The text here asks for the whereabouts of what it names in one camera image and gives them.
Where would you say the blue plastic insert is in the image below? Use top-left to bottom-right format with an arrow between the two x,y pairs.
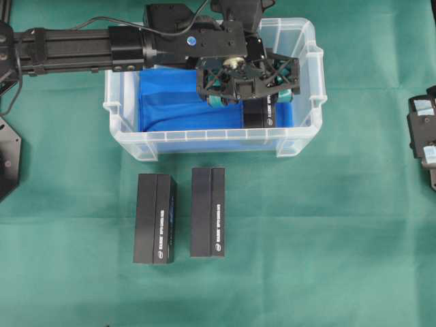
136,68 -> 279,153

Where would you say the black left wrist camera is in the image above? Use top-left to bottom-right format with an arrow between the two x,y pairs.
211,0 -> 275,33

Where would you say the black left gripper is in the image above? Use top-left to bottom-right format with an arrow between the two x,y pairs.
196,35 -> 300,108

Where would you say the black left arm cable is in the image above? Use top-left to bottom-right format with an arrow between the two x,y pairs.
0,0 -> 211,115

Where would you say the green table cloth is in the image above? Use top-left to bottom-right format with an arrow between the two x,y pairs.
1,1 -> 435,326

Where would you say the black box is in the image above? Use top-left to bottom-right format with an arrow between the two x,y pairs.
133,174 -> 176,264
190,168 -> 225,258
243,95 -> 278,129

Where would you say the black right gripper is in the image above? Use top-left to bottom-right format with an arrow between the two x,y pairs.
407,87 -> 435,189

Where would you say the clear plastic storage case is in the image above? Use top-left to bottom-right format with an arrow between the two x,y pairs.
103,18 -> 327,161

